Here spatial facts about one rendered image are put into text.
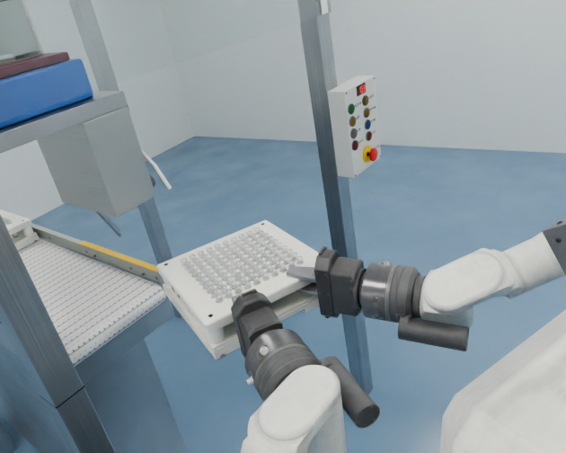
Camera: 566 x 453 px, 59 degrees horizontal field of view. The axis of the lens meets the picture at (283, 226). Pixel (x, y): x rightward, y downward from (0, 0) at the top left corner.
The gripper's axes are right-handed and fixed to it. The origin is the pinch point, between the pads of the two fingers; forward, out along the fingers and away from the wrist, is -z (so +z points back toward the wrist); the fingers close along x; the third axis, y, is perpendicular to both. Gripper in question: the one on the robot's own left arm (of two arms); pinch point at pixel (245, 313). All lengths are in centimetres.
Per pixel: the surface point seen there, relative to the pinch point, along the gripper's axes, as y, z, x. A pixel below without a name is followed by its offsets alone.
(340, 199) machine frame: 53, -62, 23
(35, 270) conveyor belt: -36, -72, 16
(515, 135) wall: 279, -198, 100
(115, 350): -22.5, -35.2, 23.6
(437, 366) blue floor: 86, -57, 109
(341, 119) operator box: 54, -59, -4
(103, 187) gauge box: -13.1, -37.8, -12.7
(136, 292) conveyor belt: -14.2, -41.4, 15.2
